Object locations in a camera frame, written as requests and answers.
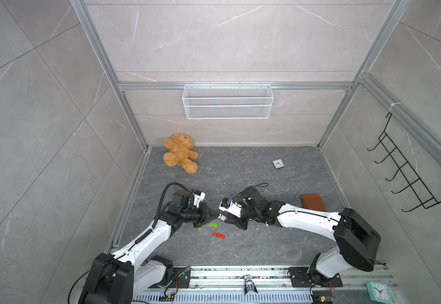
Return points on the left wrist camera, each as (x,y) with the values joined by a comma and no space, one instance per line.
(198,197)

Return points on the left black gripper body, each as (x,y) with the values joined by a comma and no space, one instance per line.
(194,215)

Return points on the white wire mesh basket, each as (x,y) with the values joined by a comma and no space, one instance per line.
(227,101)

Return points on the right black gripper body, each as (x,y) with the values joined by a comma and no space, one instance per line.
(246,216)

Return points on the brown leather wallet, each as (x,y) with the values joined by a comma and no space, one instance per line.
(313,202)

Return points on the brown teddy bear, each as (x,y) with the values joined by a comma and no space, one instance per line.
(180,153)

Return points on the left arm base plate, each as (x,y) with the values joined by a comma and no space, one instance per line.
(176,277)

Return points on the teal alarm clock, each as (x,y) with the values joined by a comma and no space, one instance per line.
(379,292)

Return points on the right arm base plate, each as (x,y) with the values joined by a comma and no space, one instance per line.
(302,277)

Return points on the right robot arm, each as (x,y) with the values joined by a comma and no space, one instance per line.
(357,242)

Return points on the small purple figurine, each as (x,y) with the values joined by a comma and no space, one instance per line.
(250,286)

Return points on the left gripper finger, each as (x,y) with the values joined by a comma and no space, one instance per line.
(207,218)
(206,210)

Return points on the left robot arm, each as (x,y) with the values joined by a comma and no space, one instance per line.
(121,276)

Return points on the small square clock face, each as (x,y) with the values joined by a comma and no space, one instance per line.
(278,163)

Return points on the red usb drive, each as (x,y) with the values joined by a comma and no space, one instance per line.
(218,235)

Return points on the black wire hook rack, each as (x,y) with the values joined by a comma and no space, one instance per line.
(411,180)

